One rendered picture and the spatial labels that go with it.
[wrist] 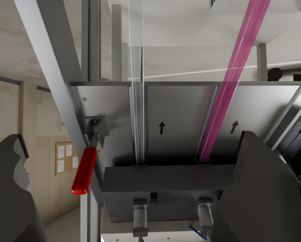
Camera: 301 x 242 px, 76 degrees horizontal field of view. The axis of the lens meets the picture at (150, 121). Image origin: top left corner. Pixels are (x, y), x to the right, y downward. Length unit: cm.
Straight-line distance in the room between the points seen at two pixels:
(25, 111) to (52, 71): 436
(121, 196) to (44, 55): 23
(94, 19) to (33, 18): 34
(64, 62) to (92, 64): 26
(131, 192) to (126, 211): 8
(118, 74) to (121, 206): 40
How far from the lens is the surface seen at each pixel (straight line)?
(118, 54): 65
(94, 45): 52
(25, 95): 463
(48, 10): 23
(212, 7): 69
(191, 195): 35
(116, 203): 36
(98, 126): 29
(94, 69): 50
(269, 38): 108
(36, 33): 22
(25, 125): 457
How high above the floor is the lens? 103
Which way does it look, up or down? 3 degrees down
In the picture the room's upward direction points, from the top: 179 degrees clockwise
